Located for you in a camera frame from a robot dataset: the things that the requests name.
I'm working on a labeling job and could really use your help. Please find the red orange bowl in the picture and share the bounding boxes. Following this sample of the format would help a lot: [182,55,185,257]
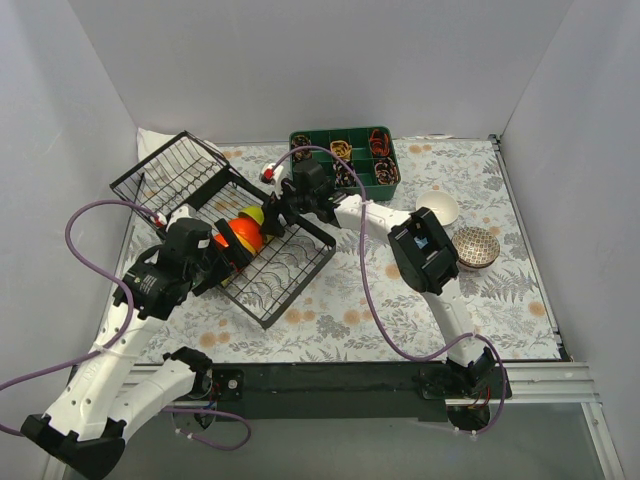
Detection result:
[214,234,229,250]

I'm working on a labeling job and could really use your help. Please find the white bowl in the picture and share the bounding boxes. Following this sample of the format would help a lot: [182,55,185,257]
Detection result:
[415,190,459,226]

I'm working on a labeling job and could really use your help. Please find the red floral patterned bowl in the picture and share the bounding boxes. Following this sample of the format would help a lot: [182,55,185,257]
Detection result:
[457,260,492,272]

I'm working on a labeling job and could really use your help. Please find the brown lattice patterned bowl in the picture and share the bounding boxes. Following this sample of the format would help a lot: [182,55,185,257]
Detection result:
[452,227,501,265]

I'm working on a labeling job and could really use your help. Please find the yellow orange bowl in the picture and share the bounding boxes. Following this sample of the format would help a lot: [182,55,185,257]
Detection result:
[236,236,261,256]

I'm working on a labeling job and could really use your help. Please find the blue bowl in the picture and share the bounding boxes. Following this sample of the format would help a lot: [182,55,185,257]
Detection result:
[414,236,429,249]

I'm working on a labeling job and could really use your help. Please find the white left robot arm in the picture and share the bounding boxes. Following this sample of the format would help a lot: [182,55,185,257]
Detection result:
[21,217,221,479]

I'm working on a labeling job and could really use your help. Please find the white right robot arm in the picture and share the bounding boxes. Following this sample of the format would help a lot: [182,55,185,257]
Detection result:
[260,159,496,398]

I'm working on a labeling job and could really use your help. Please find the brown spotted rolled band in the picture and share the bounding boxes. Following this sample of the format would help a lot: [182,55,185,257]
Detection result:
[291,133,313,163]

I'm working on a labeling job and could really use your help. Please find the yellow rolled band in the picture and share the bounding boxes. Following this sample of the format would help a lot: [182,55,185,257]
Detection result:
[330,140,352,159]

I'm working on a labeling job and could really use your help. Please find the green compartment tray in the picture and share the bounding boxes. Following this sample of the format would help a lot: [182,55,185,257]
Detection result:
[289,126,401,202]

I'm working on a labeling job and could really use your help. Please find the pink floral rolled band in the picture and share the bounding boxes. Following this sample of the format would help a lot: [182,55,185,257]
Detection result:
[374,157,400,185]

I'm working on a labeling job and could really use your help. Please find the floral patterned table mat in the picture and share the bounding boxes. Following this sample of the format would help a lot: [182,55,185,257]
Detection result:
[139,140,561,364]

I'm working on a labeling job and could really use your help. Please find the orange black rolled band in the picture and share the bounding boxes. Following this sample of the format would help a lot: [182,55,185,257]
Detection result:
[369,128,391,158]

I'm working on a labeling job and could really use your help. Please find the white cloth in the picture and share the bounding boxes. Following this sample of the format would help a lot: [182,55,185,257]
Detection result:
[137,128,229,174]

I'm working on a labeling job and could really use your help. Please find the black base bar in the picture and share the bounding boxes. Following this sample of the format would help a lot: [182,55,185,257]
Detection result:
[210,362,512,430]

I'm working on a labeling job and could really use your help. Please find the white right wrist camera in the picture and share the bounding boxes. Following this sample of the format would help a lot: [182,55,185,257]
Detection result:
[260,163,288,197]

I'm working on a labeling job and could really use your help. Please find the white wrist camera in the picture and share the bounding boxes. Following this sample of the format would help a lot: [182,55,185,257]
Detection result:
[153,204,195,230]
[260,163,288,197]

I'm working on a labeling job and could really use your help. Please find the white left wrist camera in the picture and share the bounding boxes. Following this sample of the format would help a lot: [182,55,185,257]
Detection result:
[153,204,195,230]

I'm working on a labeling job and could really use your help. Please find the black wire dish rack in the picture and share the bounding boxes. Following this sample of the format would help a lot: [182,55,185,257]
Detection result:
[110,129,336,329]

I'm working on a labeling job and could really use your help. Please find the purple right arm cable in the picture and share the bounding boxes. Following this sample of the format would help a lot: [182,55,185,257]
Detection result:
[264,144,511,436]

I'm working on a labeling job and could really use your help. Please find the aluminium frame rail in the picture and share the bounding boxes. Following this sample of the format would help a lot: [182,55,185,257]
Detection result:
[42,362,626,480]

